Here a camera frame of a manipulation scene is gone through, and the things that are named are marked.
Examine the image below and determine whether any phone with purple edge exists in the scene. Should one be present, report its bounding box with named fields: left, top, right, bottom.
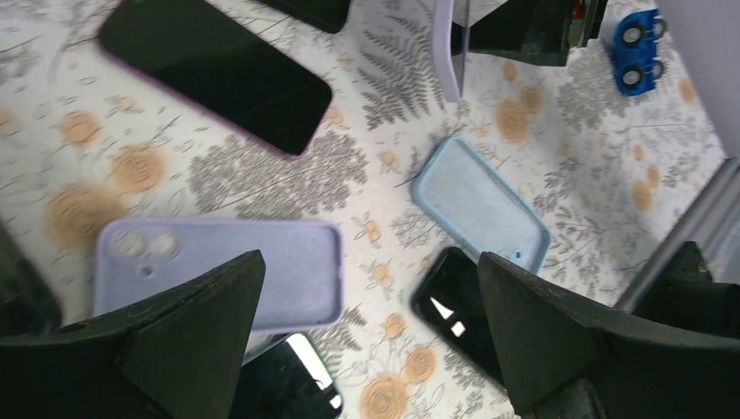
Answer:
left=98, top=0, right=332, bottom=156

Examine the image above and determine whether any black bare phone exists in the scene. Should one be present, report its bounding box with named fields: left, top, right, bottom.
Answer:
left=411, top=247, right=504, bottom=386

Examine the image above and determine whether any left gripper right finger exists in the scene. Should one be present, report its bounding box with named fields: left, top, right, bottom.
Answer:
left=478, top=252, right=739, bottom=418

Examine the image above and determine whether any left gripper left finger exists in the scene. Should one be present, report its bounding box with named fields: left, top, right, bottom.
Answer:
left=1, top=279, right=253, bottom=418

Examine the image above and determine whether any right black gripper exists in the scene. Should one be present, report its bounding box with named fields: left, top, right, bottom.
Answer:
left=468, top=0, right=608, bottom=66

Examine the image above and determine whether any black phone case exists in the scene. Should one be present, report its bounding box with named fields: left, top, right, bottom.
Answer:
left=258, top=0, right=352, bottom=34

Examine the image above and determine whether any black poker chip case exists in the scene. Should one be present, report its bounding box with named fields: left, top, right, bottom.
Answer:
left=1, top=227, right=62, bottom=337

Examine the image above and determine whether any teal-edged phone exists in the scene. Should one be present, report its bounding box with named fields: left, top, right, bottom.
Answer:
left=230, top=333, right=344, bottom=419

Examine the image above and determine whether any blue toy car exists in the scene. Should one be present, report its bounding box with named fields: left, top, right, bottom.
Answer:
left=612, top=9, right=668, bottom=97

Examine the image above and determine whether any floral table mat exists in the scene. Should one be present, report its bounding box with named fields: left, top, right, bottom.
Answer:
left=1, top=1, right=724, bottom=418

